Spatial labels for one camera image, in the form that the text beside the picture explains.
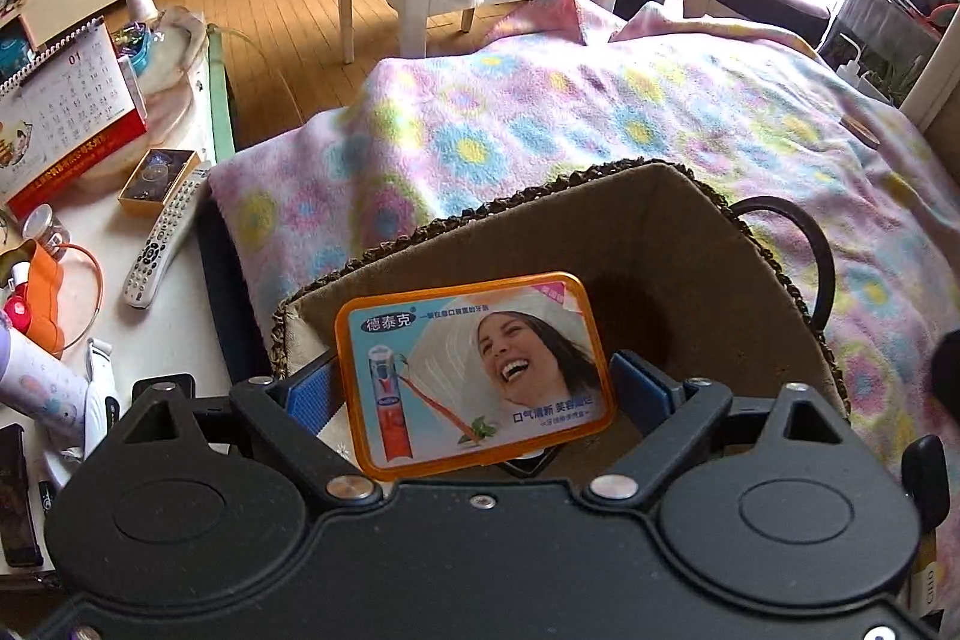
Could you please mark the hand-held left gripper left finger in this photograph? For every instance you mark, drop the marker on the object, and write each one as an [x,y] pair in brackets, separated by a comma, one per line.
[307,396]

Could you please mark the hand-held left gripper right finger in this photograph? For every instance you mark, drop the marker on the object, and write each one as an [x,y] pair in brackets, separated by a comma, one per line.
[645,389]

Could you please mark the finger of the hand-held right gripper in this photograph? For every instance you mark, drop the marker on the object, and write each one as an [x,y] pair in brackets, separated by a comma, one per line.
[946,366]
[924,475]

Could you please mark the woven basket with fabric liner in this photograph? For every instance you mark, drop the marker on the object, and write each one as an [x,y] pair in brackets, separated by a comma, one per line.
[675,265]

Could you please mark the orange printed box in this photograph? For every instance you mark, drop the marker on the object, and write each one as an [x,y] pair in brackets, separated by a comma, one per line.
[472,377]

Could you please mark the white trimmer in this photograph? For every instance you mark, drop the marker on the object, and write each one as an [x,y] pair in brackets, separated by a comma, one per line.
[101,389]

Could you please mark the grey remote control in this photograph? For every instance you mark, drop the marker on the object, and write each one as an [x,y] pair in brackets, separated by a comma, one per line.
[161,242]

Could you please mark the thin orange hoop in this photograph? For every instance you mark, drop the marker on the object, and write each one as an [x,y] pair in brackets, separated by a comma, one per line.
[90,276]

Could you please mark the small yellow box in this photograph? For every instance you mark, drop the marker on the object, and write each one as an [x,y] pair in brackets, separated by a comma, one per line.
[157,179]

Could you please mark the purple thermos bottle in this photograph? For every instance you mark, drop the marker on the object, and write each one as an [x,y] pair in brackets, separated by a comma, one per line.
[37,385]

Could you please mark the orange pouch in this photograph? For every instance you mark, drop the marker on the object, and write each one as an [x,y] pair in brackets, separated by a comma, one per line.
[43,302]

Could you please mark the pastel floral fleece blanket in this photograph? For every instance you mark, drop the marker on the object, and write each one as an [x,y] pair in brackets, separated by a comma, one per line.
[525,123]

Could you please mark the glass jar with metal lid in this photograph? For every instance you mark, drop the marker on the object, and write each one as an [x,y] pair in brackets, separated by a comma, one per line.
[45,231]

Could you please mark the desk calendar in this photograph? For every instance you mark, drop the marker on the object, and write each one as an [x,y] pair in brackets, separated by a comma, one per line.
[67,108]

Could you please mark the white paper cup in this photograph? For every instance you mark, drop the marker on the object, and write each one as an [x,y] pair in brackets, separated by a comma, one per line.
[140,4]

